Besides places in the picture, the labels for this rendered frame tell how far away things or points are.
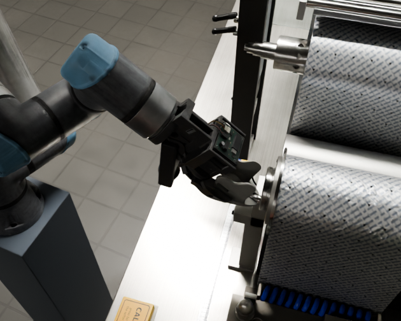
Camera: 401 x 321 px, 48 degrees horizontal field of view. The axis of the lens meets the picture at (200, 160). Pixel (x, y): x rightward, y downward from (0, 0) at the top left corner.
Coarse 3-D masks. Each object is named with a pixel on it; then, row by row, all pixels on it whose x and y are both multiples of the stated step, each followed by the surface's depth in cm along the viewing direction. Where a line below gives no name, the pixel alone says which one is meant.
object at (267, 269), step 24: (264, 264) 82; (288, 264) 80; (312, 264) 77; (336, 264) 75; (360, 264) 73; (288, 288) 87; (312, 288) 84; (336, 288) 82; (360, 288) 79; (384, 288) 77
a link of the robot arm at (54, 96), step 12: (60, 84) 67; (36, 96) 65; (48, 96) 65; (60, 96) 65; (72, 96) 65; (60, 108) 65; (72, 108) 66; (84, 108) 66; (60, 120) 65; (72, 120) 66; (84, 120) 68; (72, 132) 68
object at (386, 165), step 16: (288, 144) 83; (304, 144) 83; (320, 144) 84; (336, 144) 85; (320, 160) 81; (336, 160) 81; (352, 160) 81; (368, 160) 81; (384, 160) 81; (400, 160) 81; (400, 176) 79
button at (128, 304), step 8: (120, 304) 96; (128, 304) 96; (136, 304) 96; (144, 304) 96; (152, 304) 96; (120, 312) 95; (128, 312) 95; (136, 312) 95; (144, 312) 95; (152, 312) 96; (120, 320) 94; (128, 320) 94; (136, 320) 94; (144, 320) 94
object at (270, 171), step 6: (270, 168) 74; (270, 174) 72; (270, 180) 72; (264, 186) 72; (270, 186) 71; (264, 192) 71; (270, 192) 71; (264, 198) 72; (264, 204) 72; (264, 210) 74
